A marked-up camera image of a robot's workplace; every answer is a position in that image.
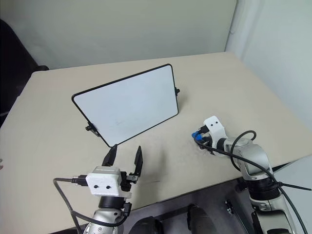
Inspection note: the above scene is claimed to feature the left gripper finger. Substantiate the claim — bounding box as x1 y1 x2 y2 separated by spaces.
102 144 117 168
129 145 143 177

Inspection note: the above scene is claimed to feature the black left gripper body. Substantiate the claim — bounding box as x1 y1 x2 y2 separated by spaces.
120 171 138 192

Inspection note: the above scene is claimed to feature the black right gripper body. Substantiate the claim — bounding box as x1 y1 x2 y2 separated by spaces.
200 131 215 152

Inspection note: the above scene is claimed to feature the black framed whiteboard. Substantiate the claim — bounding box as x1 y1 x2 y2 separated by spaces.
71 63 181 148

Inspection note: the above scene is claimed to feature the black zip tie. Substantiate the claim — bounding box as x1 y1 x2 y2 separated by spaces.
277 180 312 191

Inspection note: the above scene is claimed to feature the black chair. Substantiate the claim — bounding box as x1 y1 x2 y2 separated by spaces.
0 19 49 128

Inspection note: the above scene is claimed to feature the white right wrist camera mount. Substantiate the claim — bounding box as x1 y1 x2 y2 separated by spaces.
203 116 229 156

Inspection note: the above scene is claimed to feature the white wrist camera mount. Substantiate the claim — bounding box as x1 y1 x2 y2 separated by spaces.
203 116 229 156
87 166 133 198

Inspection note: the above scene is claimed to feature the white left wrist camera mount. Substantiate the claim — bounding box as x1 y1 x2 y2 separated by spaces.
87 166 133 198

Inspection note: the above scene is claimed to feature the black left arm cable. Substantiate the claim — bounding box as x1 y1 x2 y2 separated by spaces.
53 174 98 234

